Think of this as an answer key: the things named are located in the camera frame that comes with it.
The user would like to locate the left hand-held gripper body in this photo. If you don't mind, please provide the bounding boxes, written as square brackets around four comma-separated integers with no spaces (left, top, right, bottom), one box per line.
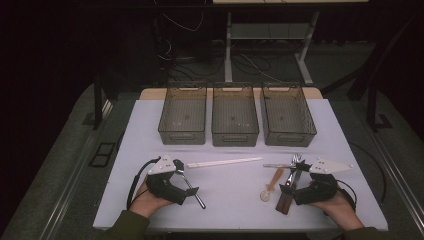
[145,153,188,206]

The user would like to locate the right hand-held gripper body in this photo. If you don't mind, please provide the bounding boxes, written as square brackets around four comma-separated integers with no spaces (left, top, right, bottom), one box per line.
[293,157,354,206]

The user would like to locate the metal spoon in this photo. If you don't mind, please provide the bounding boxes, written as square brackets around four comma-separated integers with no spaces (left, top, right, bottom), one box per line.
[174,168,207,210]

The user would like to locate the wooden spoon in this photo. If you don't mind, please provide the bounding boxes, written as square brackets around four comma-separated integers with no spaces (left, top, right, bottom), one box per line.
[259,167,285,203]

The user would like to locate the transparent grey plastic bin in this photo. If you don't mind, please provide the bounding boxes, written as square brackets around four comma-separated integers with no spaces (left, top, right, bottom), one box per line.
[157,81,208,146]
[259,82,318,148]
[211,82,260,148]

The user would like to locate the person's right hand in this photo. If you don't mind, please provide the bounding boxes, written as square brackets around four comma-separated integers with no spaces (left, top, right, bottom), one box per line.
[309,189,365,231]

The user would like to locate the person's left hand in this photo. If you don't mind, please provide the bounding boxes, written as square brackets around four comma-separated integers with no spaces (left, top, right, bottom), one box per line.
[129,176,173,219]

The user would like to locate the white table sheet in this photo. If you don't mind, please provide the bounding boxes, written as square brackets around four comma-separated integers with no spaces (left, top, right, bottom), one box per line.
[92,98,389,233]

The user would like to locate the large black metal stand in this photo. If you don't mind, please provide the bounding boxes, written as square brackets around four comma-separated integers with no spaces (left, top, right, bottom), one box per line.
[319,9,424,133]

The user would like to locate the right hand-held gripper black cable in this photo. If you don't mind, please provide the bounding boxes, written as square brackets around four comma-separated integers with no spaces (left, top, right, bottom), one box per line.
[336,179,358,213]

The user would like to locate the thin black floor cable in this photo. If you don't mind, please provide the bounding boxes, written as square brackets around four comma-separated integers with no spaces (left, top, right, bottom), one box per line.
[348,141,388,205]

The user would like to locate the aluminium floor rail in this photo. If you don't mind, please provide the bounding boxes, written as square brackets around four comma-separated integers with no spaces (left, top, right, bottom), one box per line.
[43,99,114,240]
[364,123,424,229]

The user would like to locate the tangle of floor cables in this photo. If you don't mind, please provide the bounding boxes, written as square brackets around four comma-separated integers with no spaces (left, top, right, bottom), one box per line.
[158,36,301,84]

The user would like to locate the white metal table frame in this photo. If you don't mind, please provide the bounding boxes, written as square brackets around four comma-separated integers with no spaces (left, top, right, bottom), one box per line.
[212,0,369,86]

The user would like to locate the hanging white cable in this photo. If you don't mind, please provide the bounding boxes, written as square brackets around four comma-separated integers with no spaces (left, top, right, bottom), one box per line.
[154,0,205,33]

